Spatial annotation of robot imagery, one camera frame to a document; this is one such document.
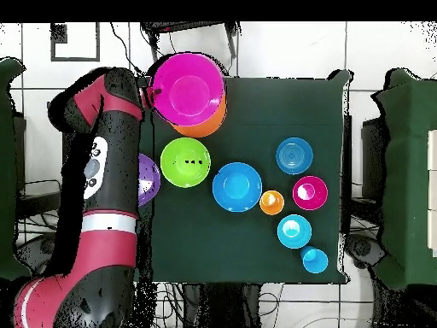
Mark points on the orange cup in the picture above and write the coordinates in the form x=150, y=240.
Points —
x=271, y=205

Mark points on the green bowl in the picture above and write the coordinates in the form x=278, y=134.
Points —
x=185, y=174

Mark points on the black bench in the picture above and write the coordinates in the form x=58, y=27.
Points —
x=374, y=153
x=37, y=205

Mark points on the blue cup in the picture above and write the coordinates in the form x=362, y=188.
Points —
x=315, y=261

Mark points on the white drawer unit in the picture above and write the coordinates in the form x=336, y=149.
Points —
x=433, y=153

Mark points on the black stool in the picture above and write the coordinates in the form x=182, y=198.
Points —
x=187, y=26

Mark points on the translucent blue bowl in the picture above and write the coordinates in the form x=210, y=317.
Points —
x=294, y=155

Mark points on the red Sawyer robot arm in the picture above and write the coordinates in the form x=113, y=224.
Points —
x=109, y=239

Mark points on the purple bowl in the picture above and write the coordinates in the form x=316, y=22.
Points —
x=150, y=171

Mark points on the green clothed side table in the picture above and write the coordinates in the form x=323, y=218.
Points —
x=409, y=171
x=6, y=171

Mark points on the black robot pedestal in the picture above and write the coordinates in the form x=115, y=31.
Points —
x=232, y=307

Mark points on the large pink bowl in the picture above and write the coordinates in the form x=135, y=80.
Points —
x=189, y=92

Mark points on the small ribbed cyan bowl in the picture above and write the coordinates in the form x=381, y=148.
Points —
x=297, y=235

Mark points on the dark green tablecloth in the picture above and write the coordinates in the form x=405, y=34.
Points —
x=273, y=102

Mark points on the black square frame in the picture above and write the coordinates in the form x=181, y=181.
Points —
x=75, y=59

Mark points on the large orange bowl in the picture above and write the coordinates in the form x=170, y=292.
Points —
x=208, y=126

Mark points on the small crimson bowl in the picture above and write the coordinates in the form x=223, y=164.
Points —
x=315, y=198

